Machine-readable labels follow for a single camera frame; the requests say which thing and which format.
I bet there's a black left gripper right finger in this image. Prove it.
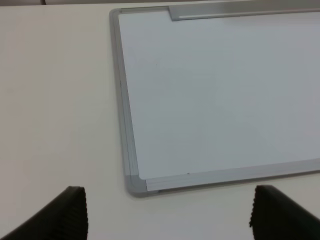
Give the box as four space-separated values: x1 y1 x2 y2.
249 185 320 240

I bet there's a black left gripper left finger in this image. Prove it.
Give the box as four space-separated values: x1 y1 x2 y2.
2 186 88 240

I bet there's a white aluminium-framed whiteboard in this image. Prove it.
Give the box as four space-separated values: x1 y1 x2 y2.
109 0 320 196

